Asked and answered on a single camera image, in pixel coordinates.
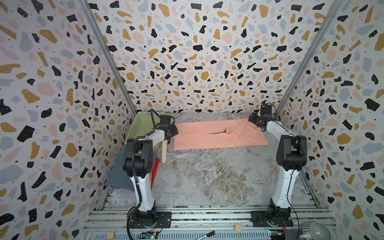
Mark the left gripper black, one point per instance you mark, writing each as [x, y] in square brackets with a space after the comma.
[173, 130]

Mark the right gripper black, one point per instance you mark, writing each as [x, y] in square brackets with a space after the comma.
[254, 118]

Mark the pink graphic t-shirt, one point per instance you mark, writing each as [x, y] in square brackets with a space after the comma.
[218, 135]

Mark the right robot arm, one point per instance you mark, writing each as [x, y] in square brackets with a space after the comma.
[291, 157]

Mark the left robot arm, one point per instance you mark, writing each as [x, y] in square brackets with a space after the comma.
[138, 164]

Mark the green plastic basket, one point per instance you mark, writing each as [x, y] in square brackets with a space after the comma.
[142, 127]

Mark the folded grey t-shirt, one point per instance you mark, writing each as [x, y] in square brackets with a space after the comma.
[118, 180]

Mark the green circuit board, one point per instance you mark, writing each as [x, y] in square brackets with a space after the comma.
[148, 236]

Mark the right wooden block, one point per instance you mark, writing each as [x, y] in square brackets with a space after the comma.
[238, 228]

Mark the wooden block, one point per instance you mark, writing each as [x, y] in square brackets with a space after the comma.
[110, 235]
[238, 228]

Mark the right circuit board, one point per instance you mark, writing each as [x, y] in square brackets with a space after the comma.
[277, 235]

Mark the left wooden block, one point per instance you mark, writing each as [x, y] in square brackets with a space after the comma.
[110, 235]

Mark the white desk fan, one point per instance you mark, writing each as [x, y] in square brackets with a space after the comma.
[315, 231]

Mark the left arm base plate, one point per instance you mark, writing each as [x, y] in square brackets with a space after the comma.
[149, 220]

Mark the aluminium rail frame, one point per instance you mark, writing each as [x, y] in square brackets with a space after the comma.
[195, 217]

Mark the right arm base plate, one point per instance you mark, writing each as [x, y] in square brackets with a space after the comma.
[265, 219]

